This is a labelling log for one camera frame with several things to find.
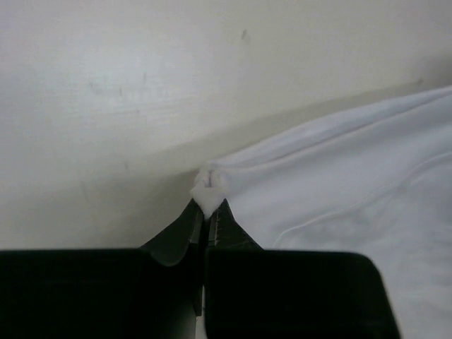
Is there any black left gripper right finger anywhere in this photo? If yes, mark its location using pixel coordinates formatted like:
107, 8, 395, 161
204, 201, 401, 338

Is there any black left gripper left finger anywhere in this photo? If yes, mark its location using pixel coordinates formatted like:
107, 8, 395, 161
1, 202, 203, 338

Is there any white skirt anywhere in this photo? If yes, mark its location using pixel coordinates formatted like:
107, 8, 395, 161
191, 87, 451, 338

